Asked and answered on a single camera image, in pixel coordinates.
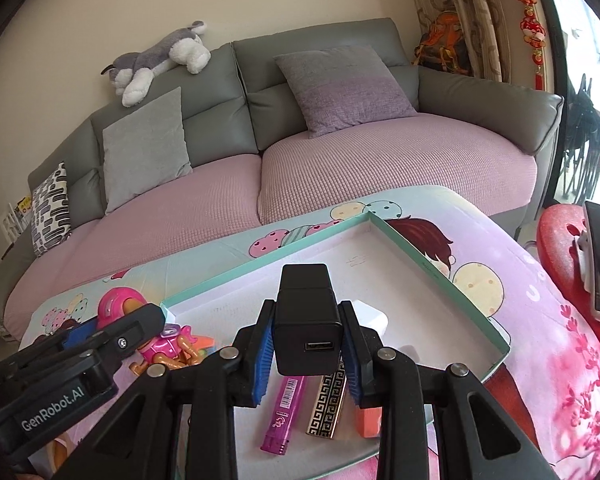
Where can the pink lighter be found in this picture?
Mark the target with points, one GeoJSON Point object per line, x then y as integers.
{"type": "Point", "coordinates": [282, 415]}

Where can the gold patterned lighter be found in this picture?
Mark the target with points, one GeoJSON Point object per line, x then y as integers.
{"type": "Point", "coordinates": [325, 410]}

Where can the white charger plug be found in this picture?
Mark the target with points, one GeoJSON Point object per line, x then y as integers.
{"type": "Point", "coordinates": [372, 317]}

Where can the teal cardboard box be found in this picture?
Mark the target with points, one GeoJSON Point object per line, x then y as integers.
{"type": "Point", "coordinates": [290, 255]}

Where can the red plastic stool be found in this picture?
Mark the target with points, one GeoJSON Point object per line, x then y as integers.
{"type": "Point", "coordinates": [560, 250]}

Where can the white rack with booklets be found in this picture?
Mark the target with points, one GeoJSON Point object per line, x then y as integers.
{"type": "Point", "coordinates": [15, 217]}

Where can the salmon orange box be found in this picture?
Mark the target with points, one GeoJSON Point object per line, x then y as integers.
{"type": "Point", "coordinates": [367, 420]}

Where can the light grey pillow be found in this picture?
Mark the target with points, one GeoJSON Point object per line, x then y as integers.
{"type": "Point", "coordinates": [145, 150]}

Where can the pink sofa seat cover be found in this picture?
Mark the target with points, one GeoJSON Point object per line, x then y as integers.
{"type": "Point", "coordinates": [380, 160]}
{"type": "Point", "coordinates": [155, 220]}

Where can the black and white patterned pillow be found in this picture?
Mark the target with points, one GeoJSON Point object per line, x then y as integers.
{"type": "Point", "coordinates": [50, 210]}

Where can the black folding rack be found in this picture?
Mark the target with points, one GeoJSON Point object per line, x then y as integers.
{"type": "Point", "coordinates": [587, 135]}

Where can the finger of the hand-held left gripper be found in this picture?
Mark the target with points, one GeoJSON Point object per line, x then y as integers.
{"type": "Point", "coordinates": [130, 332]}
{"type": "Point", "coordinates": [80, 334]}

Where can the printed cartoon blanket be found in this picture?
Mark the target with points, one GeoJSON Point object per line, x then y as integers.
{"type": "Point", "coordinates": [530, 335]}

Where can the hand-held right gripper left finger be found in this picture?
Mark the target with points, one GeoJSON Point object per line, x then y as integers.
{"type": "Point", "coordinates": [262, 365]}

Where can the lilac grey pillow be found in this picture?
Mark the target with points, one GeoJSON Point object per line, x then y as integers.
{"type": "Point", "coordinates": [345, 90]}

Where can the grey sofa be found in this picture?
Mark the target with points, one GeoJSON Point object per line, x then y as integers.
{"type": "Point", "coordinates": [220, 90]}

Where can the grey and white plush dog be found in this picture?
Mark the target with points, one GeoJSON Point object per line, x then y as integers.
{"type": "Point", "coordinates": [155, 57]}

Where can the orange backpack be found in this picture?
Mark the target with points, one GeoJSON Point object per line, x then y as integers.
{"type": "Point", "coordinates": [445, 35]}

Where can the toy puppy figure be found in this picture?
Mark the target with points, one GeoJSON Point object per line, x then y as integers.
{"type": "Point", "coordinates": [170, 350]}

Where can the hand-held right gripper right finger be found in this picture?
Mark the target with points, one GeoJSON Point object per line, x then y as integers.
{"type": "Point", "coordinates": [349, 370]}

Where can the phone on white holder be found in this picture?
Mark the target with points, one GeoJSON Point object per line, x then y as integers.
{"type": "Point", "coordinates": [582, 255]}

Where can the red hanging ornament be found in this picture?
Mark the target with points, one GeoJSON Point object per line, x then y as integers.
{"type": "Point", "coordinates": [527, 25]}

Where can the black charger plug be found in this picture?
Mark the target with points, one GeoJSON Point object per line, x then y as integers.
{"type": "Point", "coordinates": [305, 330]}

